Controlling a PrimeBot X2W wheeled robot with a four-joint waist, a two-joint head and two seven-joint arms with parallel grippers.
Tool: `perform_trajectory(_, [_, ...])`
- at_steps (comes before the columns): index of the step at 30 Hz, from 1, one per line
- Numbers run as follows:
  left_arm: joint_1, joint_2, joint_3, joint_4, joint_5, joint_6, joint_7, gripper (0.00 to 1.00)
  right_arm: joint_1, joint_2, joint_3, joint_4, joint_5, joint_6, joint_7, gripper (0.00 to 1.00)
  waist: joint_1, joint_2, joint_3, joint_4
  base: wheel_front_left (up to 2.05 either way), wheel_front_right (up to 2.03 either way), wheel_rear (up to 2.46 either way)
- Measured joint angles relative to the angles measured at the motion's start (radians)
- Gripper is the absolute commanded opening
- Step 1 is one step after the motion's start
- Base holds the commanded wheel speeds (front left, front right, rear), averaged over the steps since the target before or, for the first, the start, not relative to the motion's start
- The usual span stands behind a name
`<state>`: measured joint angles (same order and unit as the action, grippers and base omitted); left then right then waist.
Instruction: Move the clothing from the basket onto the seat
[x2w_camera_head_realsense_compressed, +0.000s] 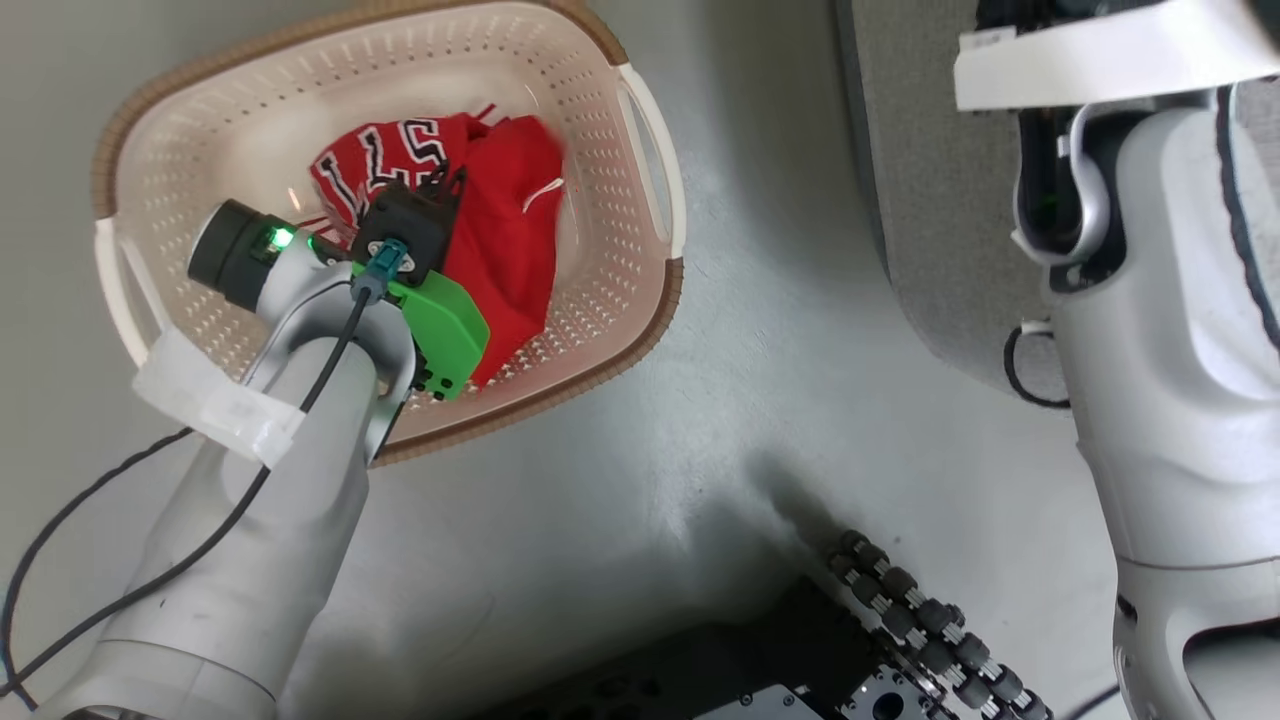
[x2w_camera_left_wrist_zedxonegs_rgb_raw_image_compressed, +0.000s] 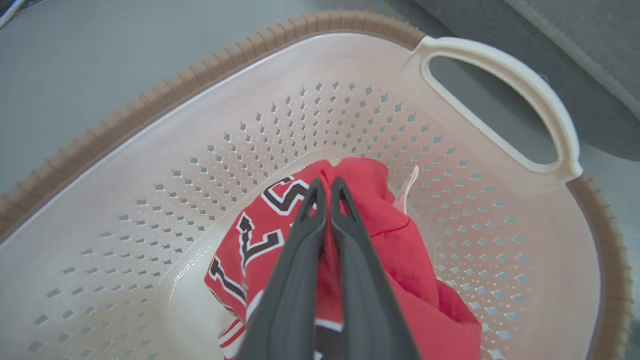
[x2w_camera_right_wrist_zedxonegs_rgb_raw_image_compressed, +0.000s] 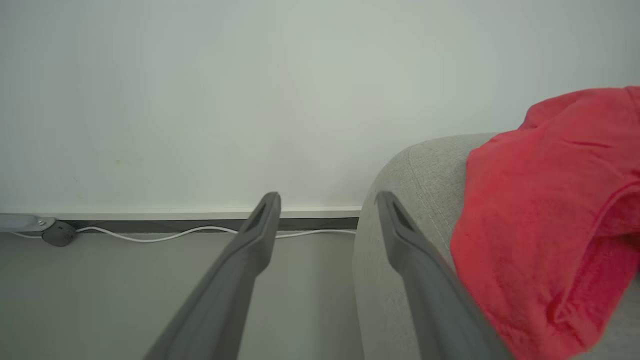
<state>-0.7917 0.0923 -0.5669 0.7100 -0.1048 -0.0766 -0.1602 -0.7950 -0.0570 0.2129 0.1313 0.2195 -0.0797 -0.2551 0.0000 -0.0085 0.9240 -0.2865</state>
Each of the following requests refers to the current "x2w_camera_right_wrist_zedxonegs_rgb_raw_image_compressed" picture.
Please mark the red basketball jersey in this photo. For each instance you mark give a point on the red basketball jersey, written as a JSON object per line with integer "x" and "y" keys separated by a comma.
{"x": 540, "y": 200}

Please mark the white and black baseboard strip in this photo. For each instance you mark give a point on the white and black baseboard strip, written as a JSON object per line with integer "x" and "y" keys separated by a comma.
{"x": 150, "y": 215}

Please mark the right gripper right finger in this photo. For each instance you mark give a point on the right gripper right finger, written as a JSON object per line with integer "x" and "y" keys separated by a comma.
{"x": 440, "y": 310}

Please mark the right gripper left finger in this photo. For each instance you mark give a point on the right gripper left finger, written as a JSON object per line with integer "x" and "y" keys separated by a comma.
{"x": 225, "y": 300}

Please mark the grey fabric sofa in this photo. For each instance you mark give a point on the grey fabric sofa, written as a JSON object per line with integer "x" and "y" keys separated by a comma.
{"x": 415, "y": 175}

